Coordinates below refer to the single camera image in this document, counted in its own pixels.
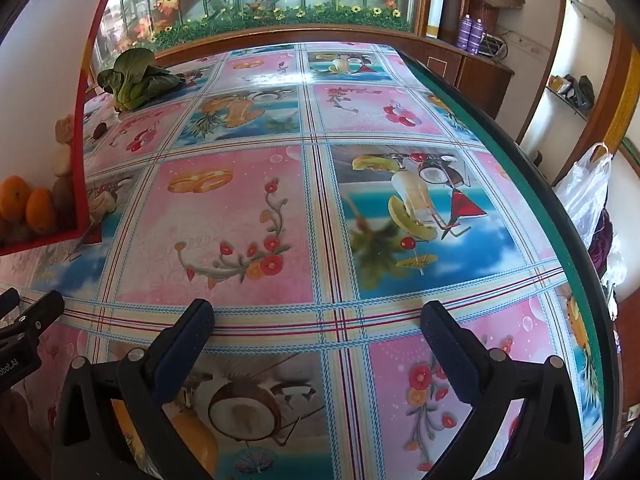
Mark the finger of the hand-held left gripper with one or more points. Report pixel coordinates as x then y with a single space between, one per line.
7 302
42 315

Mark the dark red date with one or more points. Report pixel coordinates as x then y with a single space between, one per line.
100 130

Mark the green bok choy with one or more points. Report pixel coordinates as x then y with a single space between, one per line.
135 80

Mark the wicker basket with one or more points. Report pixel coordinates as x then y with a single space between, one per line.
484 12

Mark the brown kiwi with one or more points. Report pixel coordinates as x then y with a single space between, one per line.
65 199

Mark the red gift box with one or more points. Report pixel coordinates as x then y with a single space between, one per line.
80 175

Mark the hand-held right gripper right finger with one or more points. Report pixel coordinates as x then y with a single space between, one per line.
450 355

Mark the purple bag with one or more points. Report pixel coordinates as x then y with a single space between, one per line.
601 240

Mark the wall shelf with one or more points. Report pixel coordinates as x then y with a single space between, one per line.
567 100

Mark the white plastic bag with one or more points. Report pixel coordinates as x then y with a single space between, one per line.
585 190

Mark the green rimmed table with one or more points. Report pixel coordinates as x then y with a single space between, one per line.
550 195

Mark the orange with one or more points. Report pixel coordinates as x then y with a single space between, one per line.
41 210
12 197

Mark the purple bottle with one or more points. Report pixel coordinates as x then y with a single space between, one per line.
477 35
465 32

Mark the fruit print tablecloth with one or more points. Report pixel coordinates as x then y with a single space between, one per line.
300 260

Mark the dark shoe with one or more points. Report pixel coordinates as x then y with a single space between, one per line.
582 91

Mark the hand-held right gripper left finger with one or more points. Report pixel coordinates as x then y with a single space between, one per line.
190 340

